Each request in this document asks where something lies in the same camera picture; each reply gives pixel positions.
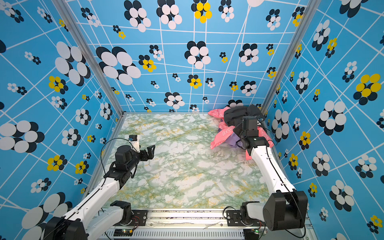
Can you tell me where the purple cloth with white text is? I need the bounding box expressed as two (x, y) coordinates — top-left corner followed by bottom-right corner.
(225, 133), (243, 149)

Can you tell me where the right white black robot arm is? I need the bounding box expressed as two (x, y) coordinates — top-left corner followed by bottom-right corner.
(240, 116), (308, 231)

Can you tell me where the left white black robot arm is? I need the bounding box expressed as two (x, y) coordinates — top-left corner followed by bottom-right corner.
(43, 145), (156, 240)

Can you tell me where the black cloth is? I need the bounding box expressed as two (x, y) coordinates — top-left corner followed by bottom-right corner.
(224, 105), (266, 127)

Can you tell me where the pink patterned cloth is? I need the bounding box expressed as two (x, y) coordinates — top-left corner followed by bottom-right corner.
(209, 107), (274, 161)

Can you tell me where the left small circuit board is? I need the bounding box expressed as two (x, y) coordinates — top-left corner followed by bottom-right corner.
(113, 229), (134, 238)

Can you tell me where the small circuit board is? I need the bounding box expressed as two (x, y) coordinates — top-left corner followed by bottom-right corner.
(113, 229), (134, 238)
(243, 229), (264, 240)

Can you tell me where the right small circuit board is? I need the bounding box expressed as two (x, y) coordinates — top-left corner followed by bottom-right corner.
(243, 229), (264, 240)

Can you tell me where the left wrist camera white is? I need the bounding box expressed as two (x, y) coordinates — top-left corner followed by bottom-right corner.
(129, 135), (140, 152)

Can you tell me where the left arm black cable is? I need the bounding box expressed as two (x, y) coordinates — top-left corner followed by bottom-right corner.
(99, 137), (133, 181)

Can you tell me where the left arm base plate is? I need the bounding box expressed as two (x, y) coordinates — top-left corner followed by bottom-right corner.
(120, 210), (148, 227)

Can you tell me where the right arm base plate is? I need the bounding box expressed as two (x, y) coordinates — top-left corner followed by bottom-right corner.
(222, 209), (265, 229)

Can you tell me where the aluminium front rail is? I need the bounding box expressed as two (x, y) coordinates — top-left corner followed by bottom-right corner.
(97, 209), (317, 240)

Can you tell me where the right corner aluminium post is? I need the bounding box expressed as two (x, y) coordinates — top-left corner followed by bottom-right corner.
(261, 0), (321, 114)

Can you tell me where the corner aluminium post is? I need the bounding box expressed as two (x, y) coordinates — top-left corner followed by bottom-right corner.
(261, 0), (321, 114)
(52, 1), (124, 118)

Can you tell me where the left corner aluminium post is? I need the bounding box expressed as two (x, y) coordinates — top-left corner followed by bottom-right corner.
(52, 1), (124, 118)

